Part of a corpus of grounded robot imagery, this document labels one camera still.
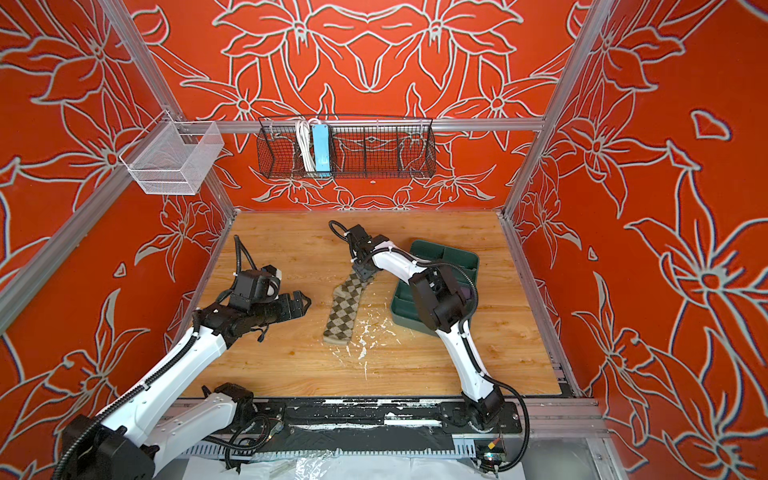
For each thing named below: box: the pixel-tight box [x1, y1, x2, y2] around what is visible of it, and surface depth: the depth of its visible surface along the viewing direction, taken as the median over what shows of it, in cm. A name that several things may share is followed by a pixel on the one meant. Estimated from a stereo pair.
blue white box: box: [312, 124, 331, 178], surface depth 91 cm
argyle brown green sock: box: [323, 272, 374, 345], surface depth 94 cm
